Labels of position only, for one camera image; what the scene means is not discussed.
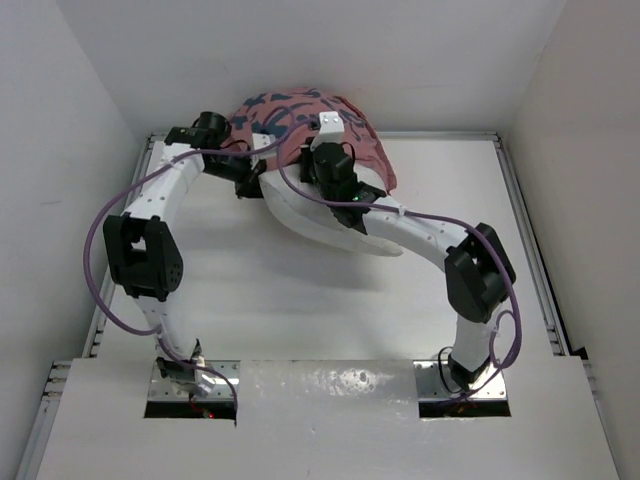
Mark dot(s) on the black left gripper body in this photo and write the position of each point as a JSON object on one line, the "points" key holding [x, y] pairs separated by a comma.
{"points": [[230, 167]]}

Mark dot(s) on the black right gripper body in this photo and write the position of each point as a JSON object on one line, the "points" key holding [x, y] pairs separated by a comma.
{"points": [[309, 169]]}

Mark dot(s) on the white pillow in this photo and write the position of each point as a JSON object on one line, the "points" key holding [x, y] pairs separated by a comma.
{"points": [[316, 222]]}

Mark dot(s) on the red and pink pillowcase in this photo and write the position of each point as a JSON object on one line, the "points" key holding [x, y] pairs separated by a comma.
{"points": [[273, 113]]}

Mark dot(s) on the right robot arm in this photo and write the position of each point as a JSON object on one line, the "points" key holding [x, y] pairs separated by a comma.
{"points": [[479, 276]]}

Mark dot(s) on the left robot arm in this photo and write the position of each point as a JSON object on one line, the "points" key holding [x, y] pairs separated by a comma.
{"points": [[144, 259]]}

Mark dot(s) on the white front cover board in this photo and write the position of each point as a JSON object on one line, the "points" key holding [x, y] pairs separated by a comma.
{"points": [[326, 420]]}

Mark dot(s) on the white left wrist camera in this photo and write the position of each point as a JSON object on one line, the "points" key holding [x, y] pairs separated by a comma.
{"points": [[264, 143]]}

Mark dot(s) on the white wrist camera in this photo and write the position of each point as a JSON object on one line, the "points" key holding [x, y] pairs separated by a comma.
{"points": [[331, 129], [264, 143]]}

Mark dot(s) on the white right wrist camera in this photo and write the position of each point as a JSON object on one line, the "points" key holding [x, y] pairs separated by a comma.
{"points": [[331, 129]]}

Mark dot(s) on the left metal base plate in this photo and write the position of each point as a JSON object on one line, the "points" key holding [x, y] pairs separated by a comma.
{"points": [[211, 385]]}

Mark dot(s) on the metal base plate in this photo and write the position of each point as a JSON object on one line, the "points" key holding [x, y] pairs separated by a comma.
{"points": [[434, 383], [211, 385]]}

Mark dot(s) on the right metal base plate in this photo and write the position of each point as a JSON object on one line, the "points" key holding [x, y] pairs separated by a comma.
{"points": [[434, 383]]}

